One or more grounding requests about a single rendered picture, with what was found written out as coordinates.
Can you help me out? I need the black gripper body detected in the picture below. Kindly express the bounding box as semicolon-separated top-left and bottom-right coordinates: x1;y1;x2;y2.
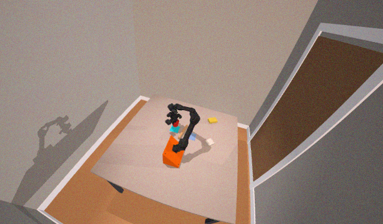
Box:
165;113;182;125

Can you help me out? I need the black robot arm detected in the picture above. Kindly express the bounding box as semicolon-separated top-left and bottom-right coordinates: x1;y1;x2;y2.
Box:
166;103;200;153

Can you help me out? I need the yellow rectangular block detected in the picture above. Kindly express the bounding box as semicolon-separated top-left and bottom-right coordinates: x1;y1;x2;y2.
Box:
208;117;218;124

